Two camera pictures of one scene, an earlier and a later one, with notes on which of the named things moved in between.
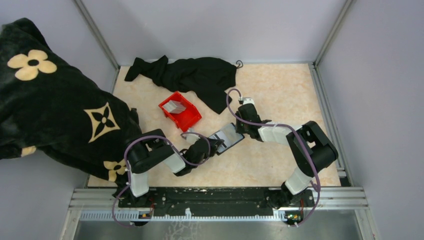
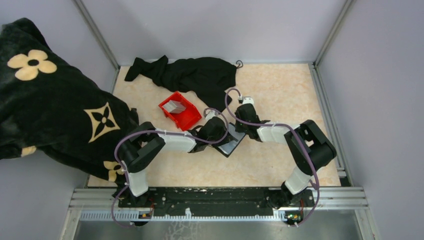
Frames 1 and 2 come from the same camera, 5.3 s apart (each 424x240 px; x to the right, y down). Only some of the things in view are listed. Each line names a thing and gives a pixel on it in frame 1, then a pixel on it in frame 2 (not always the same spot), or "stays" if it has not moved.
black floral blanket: [47, 109] stays
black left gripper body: [213, 147] → [219, 136]
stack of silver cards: [174, 106] stays
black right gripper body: [241, 127] stays
